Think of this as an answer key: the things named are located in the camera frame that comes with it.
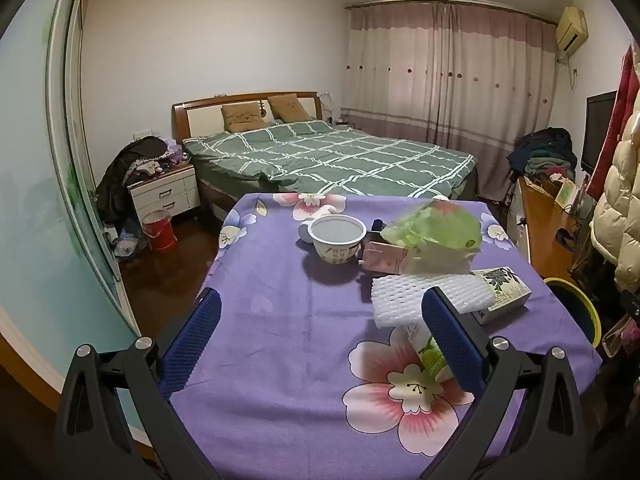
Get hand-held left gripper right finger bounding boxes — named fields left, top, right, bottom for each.
left=421, top=286, right=588, bottom=480

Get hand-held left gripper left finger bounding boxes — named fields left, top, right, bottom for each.
left=54, top=287, right=223, bottom=480

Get white paper cup green print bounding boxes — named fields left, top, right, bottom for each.
left=404, top=320, right=451, bottom=376

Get white foam net sleeve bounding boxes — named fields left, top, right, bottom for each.
left=371, top=271, right=496, bottom=328

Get white box with leaf print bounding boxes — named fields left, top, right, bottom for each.
left=470, top=266, right=532, bottom=326

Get pink carton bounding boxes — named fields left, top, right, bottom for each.
left=361, top=241, right=408, bottom=276

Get green plastic bag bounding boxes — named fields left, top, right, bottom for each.
left=381, top=199, right=483, bottom=276

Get yellow rimmed trash bin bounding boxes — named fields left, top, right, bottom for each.
left=542, top=277, right=601, bottom=348

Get white paper bowl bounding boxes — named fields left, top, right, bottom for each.
left=307, top=214, right=368, bottom=265

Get purple floral tablecloth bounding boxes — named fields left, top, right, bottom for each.
left=167, top=191, right=603, bottom=480

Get red bucket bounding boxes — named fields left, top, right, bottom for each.
left=141, top=210, right=177, bottom=252

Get crumpled plastic bags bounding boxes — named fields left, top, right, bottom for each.
left=105, top=225, right=147, bottom=261

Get wooden desk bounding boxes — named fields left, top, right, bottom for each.
left=515, top=176, right=583, bottom=286

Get white nightstand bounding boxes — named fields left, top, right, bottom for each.
left=127, top=162, right=202, bottom=221

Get clear plastic packaging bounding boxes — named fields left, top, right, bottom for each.
left=602, top=317, right=636, bottom=358

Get heap of pink white clothes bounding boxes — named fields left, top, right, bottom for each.
left=135, top=145, right=193, bottom=177

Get dark jacket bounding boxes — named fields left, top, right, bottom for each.
left=96, top=137, right=171, bottom=223

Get glass wardrobe sliding door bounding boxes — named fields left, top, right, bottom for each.
left=0, top=0, right=146, bottom=416

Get pile of folded clothes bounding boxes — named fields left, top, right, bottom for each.
left=507, top=127, right=578, bottom=183

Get cream puffer jacket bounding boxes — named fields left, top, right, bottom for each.
left=590, top=105, right=640, bottom=291

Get green plaid duvet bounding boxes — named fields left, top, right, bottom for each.
left=182, top=121, right=477, bottom=198

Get wooden bed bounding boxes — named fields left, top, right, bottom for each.
left=171, top=91, right=481, bottom=211

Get brown pillow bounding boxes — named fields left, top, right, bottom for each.
left=267, top=94, right=313, bottom=122
left=221, top=102, right=268, bottom=133

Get pink and cream curtain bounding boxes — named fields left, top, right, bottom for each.
left=345, top=0, right=558, bottom=201

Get black television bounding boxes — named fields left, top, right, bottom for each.
left=580, top=91, right=618, bottom=176

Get red garment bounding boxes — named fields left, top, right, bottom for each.
left=586, top=45, right=638, bottom=201

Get beige air conditioner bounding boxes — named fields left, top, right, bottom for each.
left=556, top=6, right=589, bottom=53

